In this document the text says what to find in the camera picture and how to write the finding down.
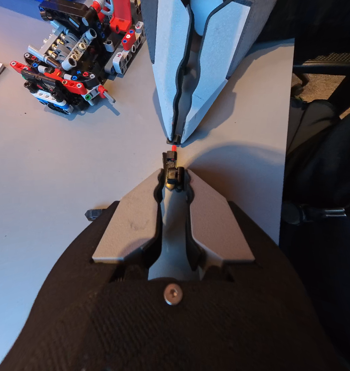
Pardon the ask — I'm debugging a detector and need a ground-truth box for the black brick assembly red pin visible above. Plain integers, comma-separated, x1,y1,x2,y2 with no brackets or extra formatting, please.
162,146,185,192

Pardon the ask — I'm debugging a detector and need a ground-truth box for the grey desk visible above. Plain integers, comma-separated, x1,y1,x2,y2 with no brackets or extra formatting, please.
0,0,295,371

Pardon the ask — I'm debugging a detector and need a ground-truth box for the toy brick vehicle model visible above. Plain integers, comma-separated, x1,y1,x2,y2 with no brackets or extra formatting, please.
10,0,146,115

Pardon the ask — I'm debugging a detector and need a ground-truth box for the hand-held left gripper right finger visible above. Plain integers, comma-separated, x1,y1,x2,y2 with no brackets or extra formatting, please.
186,169,256,280

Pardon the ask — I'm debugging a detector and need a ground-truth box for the person's dark clothing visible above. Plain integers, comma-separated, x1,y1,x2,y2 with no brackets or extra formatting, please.
279,97,350,357

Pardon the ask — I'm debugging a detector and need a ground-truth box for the black office chair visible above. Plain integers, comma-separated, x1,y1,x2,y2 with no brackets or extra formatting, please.
291,52,350,116

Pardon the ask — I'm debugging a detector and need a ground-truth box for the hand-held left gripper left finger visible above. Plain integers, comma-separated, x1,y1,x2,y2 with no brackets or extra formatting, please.
92,168,164,265

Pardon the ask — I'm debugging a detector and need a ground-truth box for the black badge reel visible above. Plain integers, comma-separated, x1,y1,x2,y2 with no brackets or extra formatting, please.
282,201,348,225

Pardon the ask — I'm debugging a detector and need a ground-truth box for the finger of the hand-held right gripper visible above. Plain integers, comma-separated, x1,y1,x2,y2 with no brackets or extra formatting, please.
177,0,253,144
141,0,193,144

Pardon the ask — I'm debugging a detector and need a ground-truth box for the black angled brick piece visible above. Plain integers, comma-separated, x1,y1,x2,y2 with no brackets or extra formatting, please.
85,208,110,221

